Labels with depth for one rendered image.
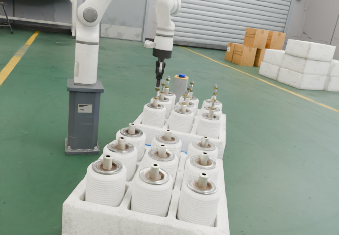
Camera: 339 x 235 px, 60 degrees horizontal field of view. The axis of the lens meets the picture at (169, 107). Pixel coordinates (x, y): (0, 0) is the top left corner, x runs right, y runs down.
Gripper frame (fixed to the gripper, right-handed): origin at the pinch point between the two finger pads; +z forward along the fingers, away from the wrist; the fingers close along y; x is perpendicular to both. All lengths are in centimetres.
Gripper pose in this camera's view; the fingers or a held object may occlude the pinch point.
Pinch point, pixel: (158, 82)
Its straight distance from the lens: 123.2
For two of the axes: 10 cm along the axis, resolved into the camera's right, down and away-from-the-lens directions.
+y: -0.6, -3.1, 9.5
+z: -1.4, 9.4, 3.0
